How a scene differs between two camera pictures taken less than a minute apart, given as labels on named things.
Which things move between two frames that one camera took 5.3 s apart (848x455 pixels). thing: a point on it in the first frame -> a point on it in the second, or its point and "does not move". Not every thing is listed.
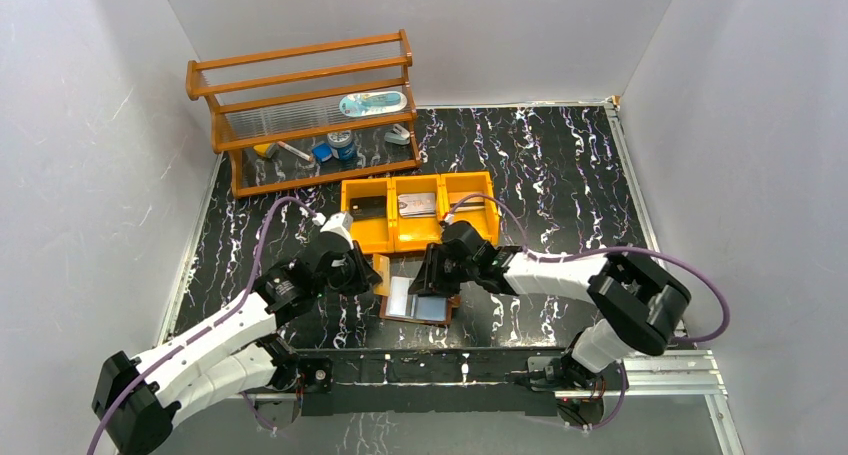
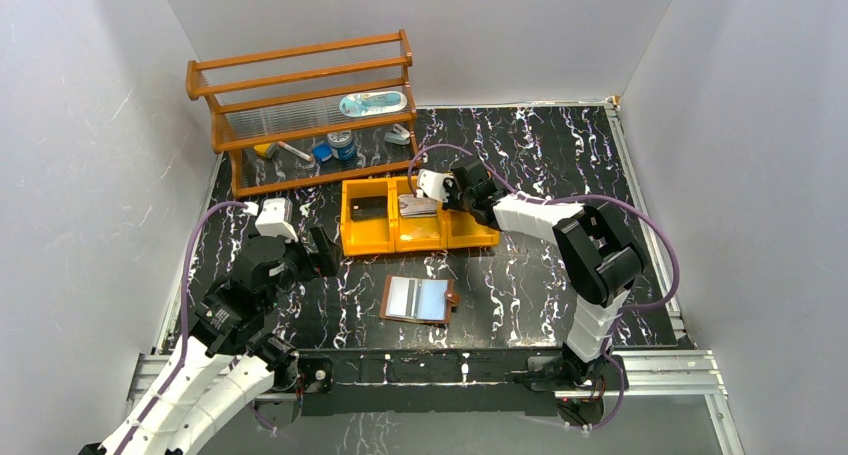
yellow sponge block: [266, 149] does not move
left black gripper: [361, 270] -> [315, 253]
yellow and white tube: [295, 151] does not move
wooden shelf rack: [312, 115] does not move
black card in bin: [365, 207] does not move
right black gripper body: [432, 270] -> [452, 191]
